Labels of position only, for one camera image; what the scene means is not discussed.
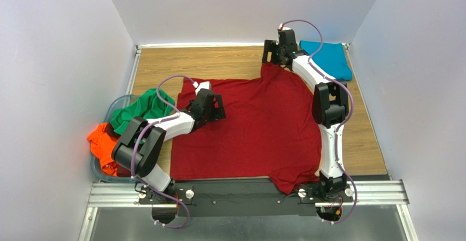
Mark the green t shirt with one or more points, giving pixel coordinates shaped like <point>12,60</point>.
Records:
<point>147,106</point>

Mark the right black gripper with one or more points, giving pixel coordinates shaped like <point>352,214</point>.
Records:
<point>269,51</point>

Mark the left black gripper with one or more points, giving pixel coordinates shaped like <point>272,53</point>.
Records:
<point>219,106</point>

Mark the orange t shirt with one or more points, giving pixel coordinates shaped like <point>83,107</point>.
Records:
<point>102,142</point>

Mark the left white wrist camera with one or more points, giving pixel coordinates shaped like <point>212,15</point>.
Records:
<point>202,85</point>

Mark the aluminium rail frame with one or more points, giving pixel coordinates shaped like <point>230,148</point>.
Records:
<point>113,213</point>

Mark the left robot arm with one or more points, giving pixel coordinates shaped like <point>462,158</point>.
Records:
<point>138,149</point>

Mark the folded blue t shirt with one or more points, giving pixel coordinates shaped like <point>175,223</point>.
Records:
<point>331,59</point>

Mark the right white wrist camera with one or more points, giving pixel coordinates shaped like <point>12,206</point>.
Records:
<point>284,26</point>

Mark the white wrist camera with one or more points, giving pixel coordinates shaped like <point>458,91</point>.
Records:
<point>202,85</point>
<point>284,26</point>

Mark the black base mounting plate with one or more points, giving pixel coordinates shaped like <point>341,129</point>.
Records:
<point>246,197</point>

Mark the dark red t shirt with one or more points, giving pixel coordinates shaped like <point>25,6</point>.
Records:
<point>268,131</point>

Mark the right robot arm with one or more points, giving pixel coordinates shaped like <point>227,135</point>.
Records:
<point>331,107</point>

